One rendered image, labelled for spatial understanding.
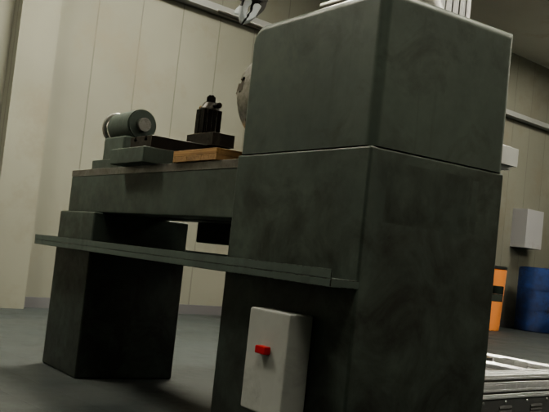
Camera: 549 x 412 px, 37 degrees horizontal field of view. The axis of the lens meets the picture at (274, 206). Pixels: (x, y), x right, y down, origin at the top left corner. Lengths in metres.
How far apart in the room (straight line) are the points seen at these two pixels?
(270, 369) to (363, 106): 0.69
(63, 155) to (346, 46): 4.60
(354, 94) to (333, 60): 0.14
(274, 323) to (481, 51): 0.90
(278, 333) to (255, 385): 0.16
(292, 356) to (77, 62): 4.86
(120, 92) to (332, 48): 4.74
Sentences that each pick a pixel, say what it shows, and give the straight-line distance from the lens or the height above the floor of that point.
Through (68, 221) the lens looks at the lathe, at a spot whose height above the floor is 0.63.
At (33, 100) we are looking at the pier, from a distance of 6.29.
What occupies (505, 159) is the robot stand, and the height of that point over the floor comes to 1.02.
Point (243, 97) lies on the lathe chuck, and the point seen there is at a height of 1.06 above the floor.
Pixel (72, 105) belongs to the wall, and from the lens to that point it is 6.58.
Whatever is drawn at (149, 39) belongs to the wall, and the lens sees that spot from 7.01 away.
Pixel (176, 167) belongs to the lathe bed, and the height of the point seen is 0.85.
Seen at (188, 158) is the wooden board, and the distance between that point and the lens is 2.80.
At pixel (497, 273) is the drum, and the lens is 9.66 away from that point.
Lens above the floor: 0.58
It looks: 3 degrees up
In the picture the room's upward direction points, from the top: 6 degrees clockwise
